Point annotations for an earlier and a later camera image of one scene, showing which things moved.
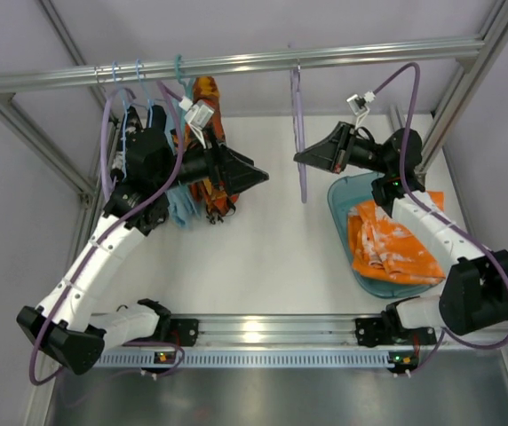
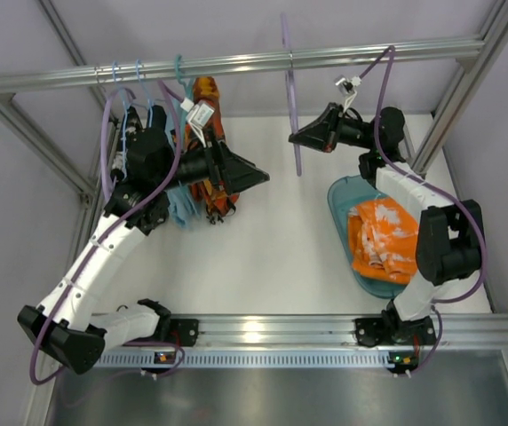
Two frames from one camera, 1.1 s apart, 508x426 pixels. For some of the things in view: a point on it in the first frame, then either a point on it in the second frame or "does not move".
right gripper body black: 343,148 → 334,128
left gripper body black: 220,166 does not move
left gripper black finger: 250,178 does not move
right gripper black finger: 321,155 → 313,136
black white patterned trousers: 131,124 does not move
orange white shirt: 381,247 does not move
